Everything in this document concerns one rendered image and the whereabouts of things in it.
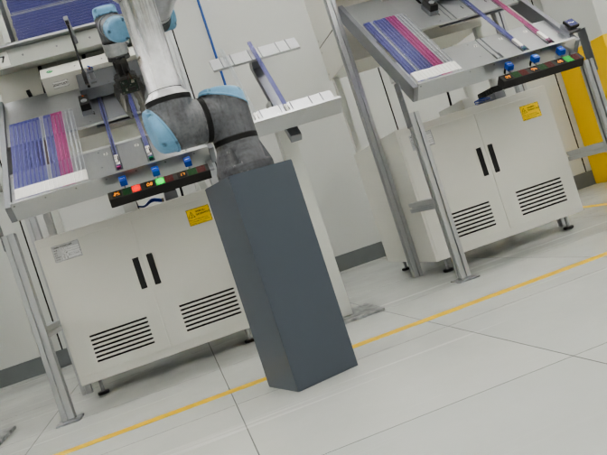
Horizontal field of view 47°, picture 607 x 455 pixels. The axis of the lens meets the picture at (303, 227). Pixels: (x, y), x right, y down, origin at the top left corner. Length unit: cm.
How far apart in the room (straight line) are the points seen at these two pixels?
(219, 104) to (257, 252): 38
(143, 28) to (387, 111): 302
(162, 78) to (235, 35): 282
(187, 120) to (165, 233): 101
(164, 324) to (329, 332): 106
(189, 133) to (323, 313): 56
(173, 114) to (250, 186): 25
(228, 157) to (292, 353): 51
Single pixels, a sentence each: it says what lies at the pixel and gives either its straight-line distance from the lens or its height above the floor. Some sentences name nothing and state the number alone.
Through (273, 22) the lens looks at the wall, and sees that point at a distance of 465.
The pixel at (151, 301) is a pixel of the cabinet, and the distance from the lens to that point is 270.
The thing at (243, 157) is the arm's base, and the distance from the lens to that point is 175.
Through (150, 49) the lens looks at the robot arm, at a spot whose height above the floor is 90.
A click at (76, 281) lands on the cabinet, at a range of 272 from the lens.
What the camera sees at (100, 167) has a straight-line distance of 249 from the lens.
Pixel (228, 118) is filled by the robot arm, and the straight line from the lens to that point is 178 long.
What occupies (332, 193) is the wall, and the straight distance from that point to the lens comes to 448.
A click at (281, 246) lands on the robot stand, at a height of 35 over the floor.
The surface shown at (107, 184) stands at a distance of 242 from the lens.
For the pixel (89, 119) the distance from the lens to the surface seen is 276.
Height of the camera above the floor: 40
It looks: 1 degrees down
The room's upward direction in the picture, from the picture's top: 18 degrees counter-clockwise
